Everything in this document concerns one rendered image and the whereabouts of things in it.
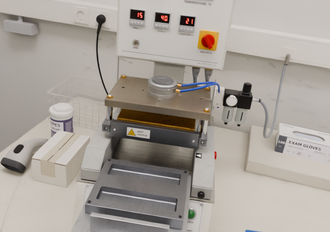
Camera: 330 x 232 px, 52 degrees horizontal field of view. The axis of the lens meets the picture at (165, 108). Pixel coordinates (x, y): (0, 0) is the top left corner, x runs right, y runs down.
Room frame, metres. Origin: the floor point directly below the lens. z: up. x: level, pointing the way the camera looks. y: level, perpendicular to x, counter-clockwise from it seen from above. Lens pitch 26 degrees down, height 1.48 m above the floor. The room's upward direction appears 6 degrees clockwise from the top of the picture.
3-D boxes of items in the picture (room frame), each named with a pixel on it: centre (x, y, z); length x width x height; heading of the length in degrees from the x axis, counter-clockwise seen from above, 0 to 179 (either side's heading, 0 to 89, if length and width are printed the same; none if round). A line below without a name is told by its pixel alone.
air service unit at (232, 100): (0.96, -0.22, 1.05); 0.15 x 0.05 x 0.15; 86
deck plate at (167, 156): (0.88, 0.01, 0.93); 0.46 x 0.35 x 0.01; 176
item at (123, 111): (0.85, 0.01, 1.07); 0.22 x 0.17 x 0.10; 86
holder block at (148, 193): (0.59, 0.03, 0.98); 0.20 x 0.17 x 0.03; 86
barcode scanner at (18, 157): (0.96, 0.46, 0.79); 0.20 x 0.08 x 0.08; 167
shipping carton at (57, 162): (0.93, 0.33, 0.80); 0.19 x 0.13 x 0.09; 167
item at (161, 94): (0.88, -0.01, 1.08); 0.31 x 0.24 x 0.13; 86
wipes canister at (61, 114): (1.11, 0.38, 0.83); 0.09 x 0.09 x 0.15
